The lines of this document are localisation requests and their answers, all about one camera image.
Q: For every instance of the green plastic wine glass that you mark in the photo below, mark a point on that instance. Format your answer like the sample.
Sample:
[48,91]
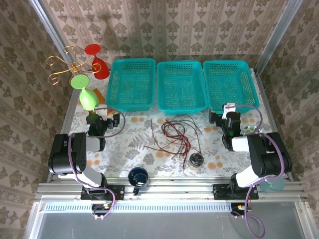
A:
[87,98]

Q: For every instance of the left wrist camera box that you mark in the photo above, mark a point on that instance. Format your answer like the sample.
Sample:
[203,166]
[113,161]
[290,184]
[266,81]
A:
[102,110]

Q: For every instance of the floral patterned table cloth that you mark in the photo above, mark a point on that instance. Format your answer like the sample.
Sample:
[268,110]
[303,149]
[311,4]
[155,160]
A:
[124,154]

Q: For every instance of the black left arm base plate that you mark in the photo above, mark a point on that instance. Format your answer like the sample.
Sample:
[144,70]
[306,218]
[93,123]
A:
[117,191]

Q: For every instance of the teal plastic mesh basket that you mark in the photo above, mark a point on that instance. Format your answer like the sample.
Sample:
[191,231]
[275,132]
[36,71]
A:
[132,84]
[229,82]
[182,87]

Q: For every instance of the leaf patterned plate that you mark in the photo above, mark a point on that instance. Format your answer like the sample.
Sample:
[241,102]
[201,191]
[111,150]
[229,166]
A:
[249,129]

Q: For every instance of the aluminium extrusion frame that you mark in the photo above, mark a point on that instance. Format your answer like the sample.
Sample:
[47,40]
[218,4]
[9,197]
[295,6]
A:
[174,191]

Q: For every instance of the dark blue mug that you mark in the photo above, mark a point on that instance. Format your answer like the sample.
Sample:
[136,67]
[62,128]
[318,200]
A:
[138,175]

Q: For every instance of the translucent teal cup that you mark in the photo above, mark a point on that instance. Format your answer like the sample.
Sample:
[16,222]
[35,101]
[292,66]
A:
[274,185]

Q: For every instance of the black wiring connector box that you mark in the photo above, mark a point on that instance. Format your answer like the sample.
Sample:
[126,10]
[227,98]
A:
[99,207]
[235,211]

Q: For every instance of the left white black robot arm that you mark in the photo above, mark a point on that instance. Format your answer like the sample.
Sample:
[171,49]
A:
[62,159]

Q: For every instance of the grey metal panel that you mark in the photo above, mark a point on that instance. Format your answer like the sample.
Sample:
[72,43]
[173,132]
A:
[159,226]

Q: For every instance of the glass jar with black lid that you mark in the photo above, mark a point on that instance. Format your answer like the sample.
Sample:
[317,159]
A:
[196,160]

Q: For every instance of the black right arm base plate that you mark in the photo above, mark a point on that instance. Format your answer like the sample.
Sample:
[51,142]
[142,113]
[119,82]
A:
[219,191]

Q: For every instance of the red plastic wine glass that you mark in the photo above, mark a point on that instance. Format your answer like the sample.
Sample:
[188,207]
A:
[99,69]

